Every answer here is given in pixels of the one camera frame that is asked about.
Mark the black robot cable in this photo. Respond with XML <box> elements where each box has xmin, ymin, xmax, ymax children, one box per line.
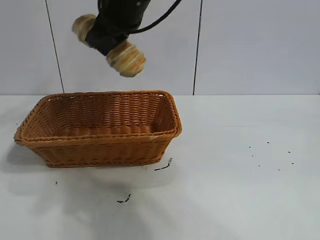
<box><xmin>129</xmin><ymin>0</ymin><xmax>184</xmax><ymax>35</ymax></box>

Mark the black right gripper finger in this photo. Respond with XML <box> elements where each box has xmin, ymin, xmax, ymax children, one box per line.
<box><xmin>85</xmin><ymin>27</ymin><xmax>130</xmax><ymax>57</ymax></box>

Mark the long striped bread loaf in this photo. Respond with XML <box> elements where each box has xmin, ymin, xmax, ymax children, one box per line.
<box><xmin>71</xmin><ymin>14</ymin><xmax>147</xmax><ymax>78</ymax></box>

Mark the brown woven wicker basket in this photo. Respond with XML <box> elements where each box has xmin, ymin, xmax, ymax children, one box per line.
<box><xmin>14</xmin><ymin>89</ymin><xmax>183</xmax><ymax>168</ymax></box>

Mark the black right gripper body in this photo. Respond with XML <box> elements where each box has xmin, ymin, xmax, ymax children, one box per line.
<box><xmin>92</xmin><ymin>0</ymin><xmax>149</xmax><ymax>39</ymax></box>

